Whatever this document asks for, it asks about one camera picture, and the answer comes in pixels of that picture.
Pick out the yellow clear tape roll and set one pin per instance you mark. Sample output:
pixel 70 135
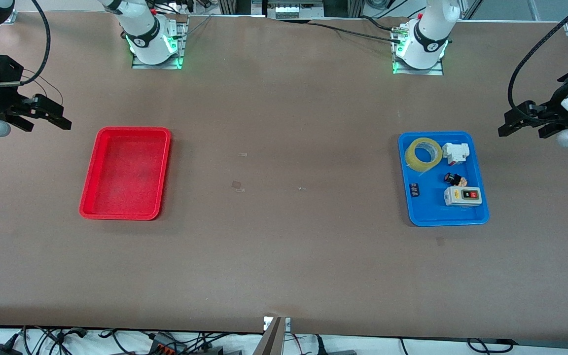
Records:
pixel 412 160

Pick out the grey switch box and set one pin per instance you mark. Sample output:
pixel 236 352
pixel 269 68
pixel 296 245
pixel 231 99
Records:
pixel 462 196

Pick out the blue plastic tray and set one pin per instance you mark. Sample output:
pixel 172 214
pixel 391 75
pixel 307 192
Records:
pixel 432 207

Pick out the small black terminal block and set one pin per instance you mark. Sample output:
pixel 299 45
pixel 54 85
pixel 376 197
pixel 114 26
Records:
pixel 414 190

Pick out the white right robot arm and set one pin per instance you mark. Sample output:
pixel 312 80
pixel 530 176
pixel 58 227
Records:
pixel 146 34

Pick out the orange black connector block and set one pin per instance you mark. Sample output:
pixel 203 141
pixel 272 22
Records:
pixel 165 345

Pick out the white power strip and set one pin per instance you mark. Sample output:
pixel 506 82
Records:
pixel 296 10

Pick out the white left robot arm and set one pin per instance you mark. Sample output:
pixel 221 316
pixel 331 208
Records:
pixel 427 39

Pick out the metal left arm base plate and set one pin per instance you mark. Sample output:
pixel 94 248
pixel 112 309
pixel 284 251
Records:
pixel 439 71

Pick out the black red push button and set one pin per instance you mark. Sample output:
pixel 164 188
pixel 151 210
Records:
pixel 454 179

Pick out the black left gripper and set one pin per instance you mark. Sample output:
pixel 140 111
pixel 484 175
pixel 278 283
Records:
pixel 551 109

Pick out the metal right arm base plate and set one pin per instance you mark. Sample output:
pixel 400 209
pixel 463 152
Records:
pixel 178 61

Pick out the white electrical connector block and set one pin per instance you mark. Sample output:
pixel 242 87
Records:
pixel 455 152

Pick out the black power adapter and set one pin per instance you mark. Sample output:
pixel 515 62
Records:
pixel 3 347

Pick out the red plastic tray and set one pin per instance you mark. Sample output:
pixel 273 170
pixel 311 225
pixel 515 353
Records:
pixel 126 192

